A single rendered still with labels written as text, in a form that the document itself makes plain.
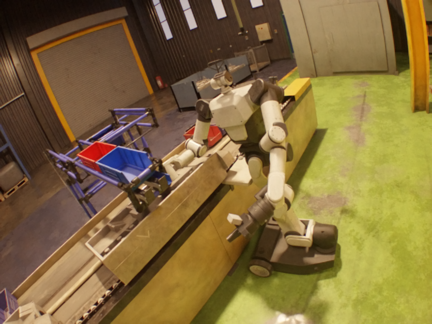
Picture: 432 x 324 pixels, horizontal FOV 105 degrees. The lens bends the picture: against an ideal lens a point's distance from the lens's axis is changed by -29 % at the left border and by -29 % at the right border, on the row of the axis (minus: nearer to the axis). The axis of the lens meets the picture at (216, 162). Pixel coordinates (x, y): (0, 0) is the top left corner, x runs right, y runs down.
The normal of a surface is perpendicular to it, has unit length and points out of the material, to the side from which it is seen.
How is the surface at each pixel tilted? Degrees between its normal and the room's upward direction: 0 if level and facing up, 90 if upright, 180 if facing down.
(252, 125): 93
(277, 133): 48
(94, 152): 94
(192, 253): 90
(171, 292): 90
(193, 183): 80
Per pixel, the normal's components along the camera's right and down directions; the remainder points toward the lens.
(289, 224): -0.44, 0.56
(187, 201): 0.71, -0.07
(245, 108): 0.04, 0.33
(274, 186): -0.29, -0.41
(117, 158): 0.79, 0.13
